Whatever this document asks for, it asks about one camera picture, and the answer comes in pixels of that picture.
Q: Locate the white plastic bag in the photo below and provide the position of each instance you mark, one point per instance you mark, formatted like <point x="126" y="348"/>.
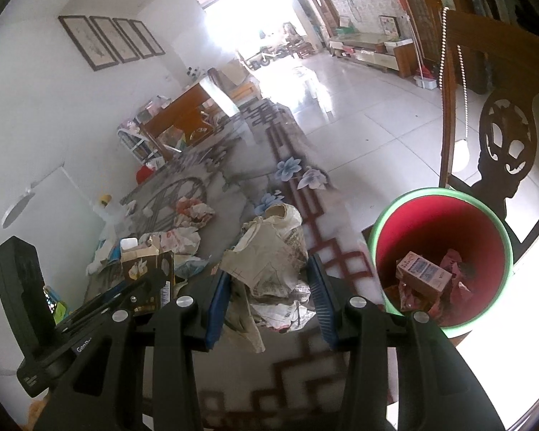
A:
<point x="175" y="240"/>

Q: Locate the small wooden chair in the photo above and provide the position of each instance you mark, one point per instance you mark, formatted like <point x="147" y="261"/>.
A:
<point x="301" y="42"/>

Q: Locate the colourful book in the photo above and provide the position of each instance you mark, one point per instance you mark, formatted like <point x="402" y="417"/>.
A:
<point x="56" y="305"/>

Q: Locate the pale blue plastic wrapper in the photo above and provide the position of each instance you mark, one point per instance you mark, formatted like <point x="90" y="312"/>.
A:
<point x="191" y="267"/>

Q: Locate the wooden lattice partition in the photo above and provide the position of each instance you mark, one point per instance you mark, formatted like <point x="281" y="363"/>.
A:
<point x="422" y="4"/>

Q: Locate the pink carton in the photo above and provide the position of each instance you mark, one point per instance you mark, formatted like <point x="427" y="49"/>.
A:
<point x="424" y="274"/>

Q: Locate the white plastic stool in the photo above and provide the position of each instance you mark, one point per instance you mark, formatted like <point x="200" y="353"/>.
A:
<point x="306" y="81"/>

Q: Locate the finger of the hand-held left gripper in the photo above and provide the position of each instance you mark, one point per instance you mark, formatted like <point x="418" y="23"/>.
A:
<point x="112" y="292"/>
<point x="103" y="312"/>

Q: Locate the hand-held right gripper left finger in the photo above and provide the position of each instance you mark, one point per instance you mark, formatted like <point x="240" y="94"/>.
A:
<point x="218" y="307"/>

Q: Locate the white desk lamp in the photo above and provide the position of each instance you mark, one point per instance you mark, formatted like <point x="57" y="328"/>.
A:
<point x="18" y="208"/>

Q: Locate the crumpled red-print paper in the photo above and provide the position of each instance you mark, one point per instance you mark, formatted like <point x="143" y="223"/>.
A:
<point x="195" y="213"/>

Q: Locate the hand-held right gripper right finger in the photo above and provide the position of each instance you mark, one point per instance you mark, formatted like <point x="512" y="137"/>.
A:
<point x="322" y="301"/>

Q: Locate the red container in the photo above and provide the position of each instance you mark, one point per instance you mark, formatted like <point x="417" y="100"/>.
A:
<point x="146" y="175"/>

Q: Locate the plain-back wooden chair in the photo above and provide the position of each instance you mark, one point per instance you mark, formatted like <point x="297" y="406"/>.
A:
<point x="184" y="107"/>

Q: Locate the red bin with green rim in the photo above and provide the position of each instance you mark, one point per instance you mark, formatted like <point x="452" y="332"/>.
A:
<point x="431" y="215"/>

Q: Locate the carved-back wooden chair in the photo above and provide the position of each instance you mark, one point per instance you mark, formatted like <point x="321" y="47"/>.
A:
<point x="507" y="121"/>

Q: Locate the yellow-topped white bottle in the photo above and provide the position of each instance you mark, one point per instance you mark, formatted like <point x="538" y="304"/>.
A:
<point x="105" y="211"/>

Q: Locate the small framed picture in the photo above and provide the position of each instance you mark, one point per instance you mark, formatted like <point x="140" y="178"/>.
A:
<point x="387" y="25"/>

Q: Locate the dark framed wall picture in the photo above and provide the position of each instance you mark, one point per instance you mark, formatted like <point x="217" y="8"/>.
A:
<point x="134" y="37"/>
<point x="147" y="37"/>
<point x="87" y="42"/>
<point x="114" y="38"/>

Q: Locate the brown cardboard box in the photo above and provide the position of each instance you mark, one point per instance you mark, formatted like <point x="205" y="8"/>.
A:
<point x="146" y="267"/>

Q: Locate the white kids tricycle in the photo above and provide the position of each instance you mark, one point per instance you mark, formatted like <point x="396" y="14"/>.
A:
<point x="266" y="58"/>

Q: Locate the newspaper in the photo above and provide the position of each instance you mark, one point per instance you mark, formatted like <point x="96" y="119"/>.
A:
<point x="269" y="251"/>

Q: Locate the white metal rack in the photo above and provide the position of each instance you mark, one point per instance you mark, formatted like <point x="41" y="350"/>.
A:
<point x="134" y="143"/>

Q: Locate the low television cabinet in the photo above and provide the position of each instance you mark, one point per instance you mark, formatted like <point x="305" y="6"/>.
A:
<point x="373" y="51"/>

